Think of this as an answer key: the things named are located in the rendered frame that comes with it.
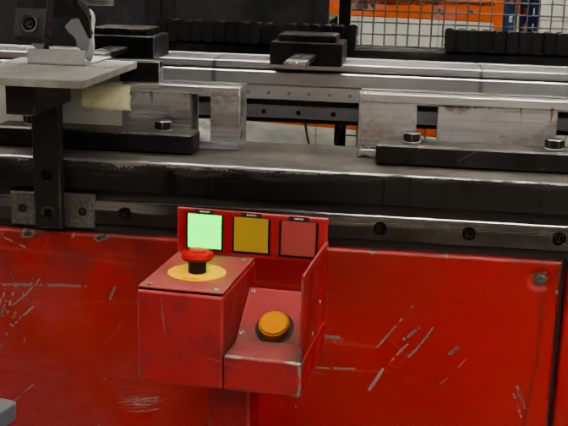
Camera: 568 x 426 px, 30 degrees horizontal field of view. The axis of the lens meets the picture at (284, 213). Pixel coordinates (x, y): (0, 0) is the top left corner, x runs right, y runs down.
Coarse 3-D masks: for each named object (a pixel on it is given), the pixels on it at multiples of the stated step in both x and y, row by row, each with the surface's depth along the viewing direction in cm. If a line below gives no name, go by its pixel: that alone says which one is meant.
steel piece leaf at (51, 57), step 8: (32, 48) 151; (32, 56) 151; (40, 56) 151; (48, 56) 151; (56, 56) 151; (64, 56) 151; (72, 56) 150; (80, 56) 150; (48, 64) 151; (56, 64) 151; (64, 64) 151; (72, 64) 151; (80, 64) 151; (88, 64) 152
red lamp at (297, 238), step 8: (288, 224) 135; (296, 224) 134; (304, 224) 134; (312, 224) 134; (288, 232) 135; (296, 232) 135; (304, 232) 135; (312, 232) 134; (288, 240) 135; (296, 240) 135; (304, 240) 135; (312, 240) 135; (288, 248) 135; (296, 248) 135; (304, 248) 135; (312, 248) 135; (304, 256) 135; (312, 256) 135
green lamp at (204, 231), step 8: (192, 216) 137; (200, 216) 137; (208, 216) 137; (216, 216) 137; (192, 224) 137; (200, 224) 137; (208, 224) 137; (216, 224) 137; (192, 232) 138; (200, 232) 137; (208, 232) 137; (216, 232) 137; (192, 240) 138; (200, 240) 138; (208, 240) 138; (216, 240) 137; (216, 248) 138
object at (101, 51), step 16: (96, 32) 179; (112, 32) 178; (128, 32) 178; (144, 32) 178; (160, 32) 186; (96, 48) 178; (112, 48) 173; (128, 48) 178; (144, 48) 177; (160, 48) 182
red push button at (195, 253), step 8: (192, 248) 130; (200, 248) 130; (184, 256) 128; (192, 256) 128; (200, 256) 128; (208, 256) 128; (192, 264) 129; (200, 264) 129; (192, 272) 129; (200, 272) 129
